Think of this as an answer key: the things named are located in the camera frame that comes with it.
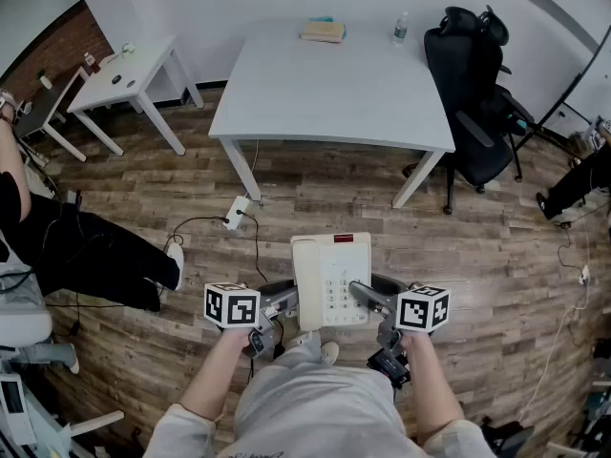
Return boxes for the person's grey trousers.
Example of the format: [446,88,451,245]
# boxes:
[274,334,328,366]

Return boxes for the white desk telephone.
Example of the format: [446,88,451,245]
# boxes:
[289,231,373,333]

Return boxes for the white device with screen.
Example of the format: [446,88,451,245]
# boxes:
[0,372,38,448]

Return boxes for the white table surface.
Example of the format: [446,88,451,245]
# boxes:
[208,16,457,210]

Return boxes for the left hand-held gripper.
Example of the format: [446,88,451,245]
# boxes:
[203,279,301,360]

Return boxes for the person's right forearm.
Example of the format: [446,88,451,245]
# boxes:
[399,332,467,441]

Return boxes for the black office chair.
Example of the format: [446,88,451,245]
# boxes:
[423,5,536,217]

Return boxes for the black box with screen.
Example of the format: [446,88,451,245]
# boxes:
[366,348,412,390]

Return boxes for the person's light grey shirt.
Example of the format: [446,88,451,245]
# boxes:
[142,345,497,458]

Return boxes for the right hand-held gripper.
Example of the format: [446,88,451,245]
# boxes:
[348,274,452,351]

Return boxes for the white chair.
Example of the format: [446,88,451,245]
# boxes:
[0,255,53,347]

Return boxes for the person's left forearm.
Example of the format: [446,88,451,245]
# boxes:
[179,326,252,422]

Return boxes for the small white side table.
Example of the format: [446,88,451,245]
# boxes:
[66,33,205,157]

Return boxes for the white power strip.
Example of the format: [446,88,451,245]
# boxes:
[222,195,251,232]

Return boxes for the tan hardcover book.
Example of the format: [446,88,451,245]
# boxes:
[299,20,347,44]

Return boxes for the grey top table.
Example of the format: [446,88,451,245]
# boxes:
[13,64,92,162]

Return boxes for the black power cable with adapter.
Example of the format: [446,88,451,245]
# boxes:
[164,209,269,285]

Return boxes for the white table black frame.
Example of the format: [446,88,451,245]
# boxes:
[505,26,611,180]

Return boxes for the clear water bottle green label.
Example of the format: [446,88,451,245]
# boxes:
[390,10,411,47]

